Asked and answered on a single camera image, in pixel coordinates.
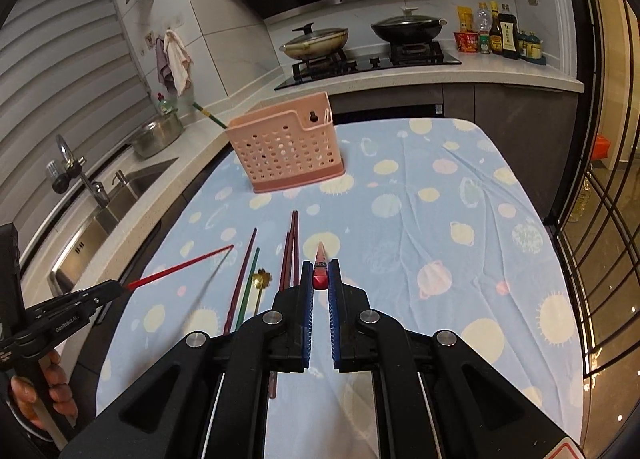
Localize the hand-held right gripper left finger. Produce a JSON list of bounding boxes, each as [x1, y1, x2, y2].
[[60, 260, 315, 459]]

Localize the glass door with grid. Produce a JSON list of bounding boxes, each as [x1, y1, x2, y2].
[[547, 0, 640, 390]]

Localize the brown sauce bottle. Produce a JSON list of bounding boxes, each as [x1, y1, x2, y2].
[[489, 1, 504, 56]]

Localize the beige frying pan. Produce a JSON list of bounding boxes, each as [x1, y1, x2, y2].
[[279, 34, 350, 61]]

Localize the red patterned chopstick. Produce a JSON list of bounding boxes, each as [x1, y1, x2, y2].
[[311, 241, 330, 290]]

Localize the blue printed tablecloth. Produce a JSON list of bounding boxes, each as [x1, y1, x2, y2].
[[95, 118, 583, 459]]

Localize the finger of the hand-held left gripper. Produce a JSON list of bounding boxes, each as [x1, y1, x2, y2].
[[47, 280, 126, 315], [30, 301, 112, 347]]

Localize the bright red chopstick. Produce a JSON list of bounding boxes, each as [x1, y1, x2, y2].
[[127, 245, 235, 290]]

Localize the pink perforated utensil basket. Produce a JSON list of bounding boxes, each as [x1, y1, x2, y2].
[[223, 92, 347, 194]]

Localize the black wok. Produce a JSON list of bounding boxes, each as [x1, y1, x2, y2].
[[371, 19, 447, 44]]

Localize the steel sink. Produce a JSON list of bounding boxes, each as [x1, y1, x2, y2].
[[47, 156, 180, 300]]

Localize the person's left hand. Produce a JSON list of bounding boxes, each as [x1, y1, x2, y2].
[[10, 350, 79, 433]]

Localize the red instant noodle cup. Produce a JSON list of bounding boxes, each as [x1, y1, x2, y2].
[[454, 30, 480, 54]]

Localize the steel faucet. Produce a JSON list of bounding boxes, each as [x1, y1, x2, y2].
[[55, 135, 111, 210]]

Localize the gold flower spoon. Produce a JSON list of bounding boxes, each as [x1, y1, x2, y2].
[[250, 269, 277, 316]]

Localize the clear plastic bottle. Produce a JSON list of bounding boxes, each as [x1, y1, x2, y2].
[[474, 3, 493, 34]]

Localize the dark red chopstick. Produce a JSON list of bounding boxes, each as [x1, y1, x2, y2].
[[223, 228, 258, 335]]

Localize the grey base cabinet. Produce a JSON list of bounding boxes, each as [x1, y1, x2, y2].
[[442, 84, 583, 210]]

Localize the white towel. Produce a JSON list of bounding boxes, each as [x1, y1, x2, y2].
[[164, 30, 193, 97]]

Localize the blue seasoning jar set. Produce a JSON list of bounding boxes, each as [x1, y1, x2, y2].
[[517, 30, 546, 64]]

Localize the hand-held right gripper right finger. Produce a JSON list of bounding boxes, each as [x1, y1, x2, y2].
[[327, 259, 586, 459]]

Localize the black gas stove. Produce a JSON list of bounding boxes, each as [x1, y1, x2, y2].
[[274, 41, 463, 91]]

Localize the glass pan lid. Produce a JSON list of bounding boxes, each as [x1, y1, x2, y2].
[[284, 23, 347, 46]]

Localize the steel pot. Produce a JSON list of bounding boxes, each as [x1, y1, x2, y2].
[[127, 111, 185, 160]]

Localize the black built-in oven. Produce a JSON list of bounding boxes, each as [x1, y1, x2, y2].
[[332, 101, 446, 128]]

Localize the glass wok lid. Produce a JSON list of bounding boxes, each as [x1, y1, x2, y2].
[[372, 6, 443, 30]]

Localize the dark soy sauce bottle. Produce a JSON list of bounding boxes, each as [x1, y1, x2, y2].
[[499, 4, 521, 60]]

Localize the purple towel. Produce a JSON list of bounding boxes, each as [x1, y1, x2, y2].
[[155, 37, 176, 90]]

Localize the grey window blinds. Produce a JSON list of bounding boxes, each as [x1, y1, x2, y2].
[[0, 0, 166, 260]]

